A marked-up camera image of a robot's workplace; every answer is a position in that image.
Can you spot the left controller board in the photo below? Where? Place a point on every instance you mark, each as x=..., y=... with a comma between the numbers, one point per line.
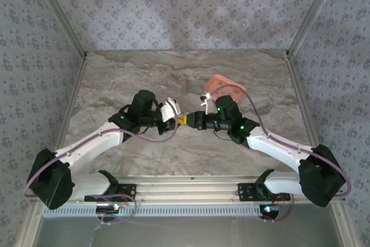
x=108, y=209

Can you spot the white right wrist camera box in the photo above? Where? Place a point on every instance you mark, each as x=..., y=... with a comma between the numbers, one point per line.
x=207, y=108

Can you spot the aluminium mounting rail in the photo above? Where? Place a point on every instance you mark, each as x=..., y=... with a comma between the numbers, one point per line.
x=188, y=189

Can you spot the aluminium right frame post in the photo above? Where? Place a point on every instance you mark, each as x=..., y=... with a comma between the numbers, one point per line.
x=315, y=12

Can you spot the pink plastic tray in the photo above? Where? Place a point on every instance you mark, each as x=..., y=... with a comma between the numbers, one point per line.
x=216, y=80

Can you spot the aluminium frame post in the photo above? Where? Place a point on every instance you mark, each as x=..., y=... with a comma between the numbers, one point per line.
x=315, y=12
x=57, y=12

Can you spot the aluminium left side rail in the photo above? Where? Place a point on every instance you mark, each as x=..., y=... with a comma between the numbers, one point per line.
x=73, y=93

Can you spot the grey metal sheet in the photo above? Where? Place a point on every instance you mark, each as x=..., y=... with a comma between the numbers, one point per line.
x=188, y=235

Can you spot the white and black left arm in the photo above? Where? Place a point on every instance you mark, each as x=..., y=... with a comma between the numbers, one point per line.
x=86, y=145

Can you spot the controller board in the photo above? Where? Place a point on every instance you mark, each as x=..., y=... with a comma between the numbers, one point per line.
x=269, y=210
x=108, y=209

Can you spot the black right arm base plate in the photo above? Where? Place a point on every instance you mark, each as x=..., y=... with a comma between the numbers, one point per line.
x=245, y=192

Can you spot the right controller board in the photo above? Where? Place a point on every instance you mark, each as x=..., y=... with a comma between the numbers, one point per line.
x=269, y=210

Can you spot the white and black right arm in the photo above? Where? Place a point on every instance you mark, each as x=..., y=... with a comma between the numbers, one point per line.
x=277, y=145

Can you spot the aluminium left frame post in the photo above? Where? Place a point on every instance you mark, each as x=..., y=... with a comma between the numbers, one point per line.
x=57, y=12

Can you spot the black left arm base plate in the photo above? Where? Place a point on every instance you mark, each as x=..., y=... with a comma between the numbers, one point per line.
x=127, y=190

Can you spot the aluminium right side rail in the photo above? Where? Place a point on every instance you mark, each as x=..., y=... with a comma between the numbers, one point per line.
x=300, y=93

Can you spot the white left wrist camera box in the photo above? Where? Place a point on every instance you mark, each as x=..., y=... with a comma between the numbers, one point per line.
x=169, y=111

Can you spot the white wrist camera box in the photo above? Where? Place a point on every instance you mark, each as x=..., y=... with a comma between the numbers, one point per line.
x=207, y=108
x=169, y=111

